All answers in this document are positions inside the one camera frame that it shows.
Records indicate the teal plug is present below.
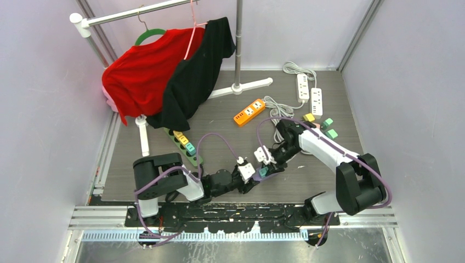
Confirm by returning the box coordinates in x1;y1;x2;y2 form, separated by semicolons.
259;167;269;179
184;142;196;156

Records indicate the dark green power strip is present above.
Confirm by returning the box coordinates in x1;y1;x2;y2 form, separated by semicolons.
164;128;203;167

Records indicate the orange power strip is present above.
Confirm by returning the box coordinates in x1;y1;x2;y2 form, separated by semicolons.
233;95;296;145

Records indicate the green plug adapter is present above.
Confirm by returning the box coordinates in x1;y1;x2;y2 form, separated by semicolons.
325;129;338;140
320;118;333;130

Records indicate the long white power strip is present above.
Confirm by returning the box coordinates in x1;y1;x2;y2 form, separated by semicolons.
281;61;324;120

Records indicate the short white power strip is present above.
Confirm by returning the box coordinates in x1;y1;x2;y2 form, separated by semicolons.
294;73;310;109

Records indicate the purple power strip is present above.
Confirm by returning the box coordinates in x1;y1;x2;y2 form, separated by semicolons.
252;147;294;182

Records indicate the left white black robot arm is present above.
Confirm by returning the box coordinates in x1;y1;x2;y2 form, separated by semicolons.
133;153;259;226

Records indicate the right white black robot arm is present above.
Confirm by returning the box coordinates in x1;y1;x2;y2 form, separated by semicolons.
265;119;390;225

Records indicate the black t-shirt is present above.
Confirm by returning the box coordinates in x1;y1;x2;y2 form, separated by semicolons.
146;17;236;132

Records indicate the red t-shirt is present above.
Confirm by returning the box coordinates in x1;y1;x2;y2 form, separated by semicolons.
101;27;205;124

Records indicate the pink clothes hanger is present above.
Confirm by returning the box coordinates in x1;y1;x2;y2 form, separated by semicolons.
183;0;208;60

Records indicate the green clothes hanger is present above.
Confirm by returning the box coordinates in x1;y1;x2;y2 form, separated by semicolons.
134;12;166;46

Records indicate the white metal clothes rack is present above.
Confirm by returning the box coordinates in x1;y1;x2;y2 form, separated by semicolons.
69;1;273;157

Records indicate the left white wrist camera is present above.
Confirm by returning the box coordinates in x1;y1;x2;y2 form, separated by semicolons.
237;163;256;183

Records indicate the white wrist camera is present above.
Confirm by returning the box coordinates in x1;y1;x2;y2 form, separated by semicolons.
237;163;256;183
254;146;276;165

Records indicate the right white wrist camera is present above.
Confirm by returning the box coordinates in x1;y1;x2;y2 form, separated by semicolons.
254;146;276;165

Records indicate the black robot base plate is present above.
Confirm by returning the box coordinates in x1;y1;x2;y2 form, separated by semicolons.
124;202;341;245

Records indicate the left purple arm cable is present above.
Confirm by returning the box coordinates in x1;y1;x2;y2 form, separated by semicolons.
133;133;245;248

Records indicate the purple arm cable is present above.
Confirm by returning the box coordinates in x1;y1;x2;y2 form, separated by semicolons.
256;117;394;248
133;133;245;248

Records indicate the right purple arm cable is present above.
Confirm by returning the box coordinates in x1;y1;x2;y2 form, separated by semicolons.
256;117;394;248

